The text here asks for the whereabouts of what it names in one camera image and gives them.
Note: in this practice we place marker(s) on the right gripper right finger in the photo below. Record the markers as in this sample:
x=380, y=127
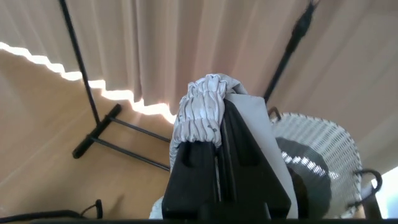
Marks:
x=248, y=180

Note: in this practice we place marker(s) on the pale grey shorts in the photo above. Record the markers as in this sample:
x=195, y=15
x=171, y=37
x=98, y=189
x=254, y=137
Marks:
x=202, y=105

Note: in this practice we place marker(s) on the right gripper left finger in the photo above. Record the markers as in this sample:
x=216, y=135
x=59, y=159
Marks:
x=186, y=186

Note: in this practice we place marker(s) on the black clothes rack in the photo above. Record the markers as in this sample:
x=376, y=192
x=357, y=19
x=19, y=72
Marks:
x=97, y=130

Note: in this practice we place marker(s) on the white laundry basket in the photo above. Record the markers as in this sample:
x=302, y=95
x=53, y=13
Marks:
x=326, y=133

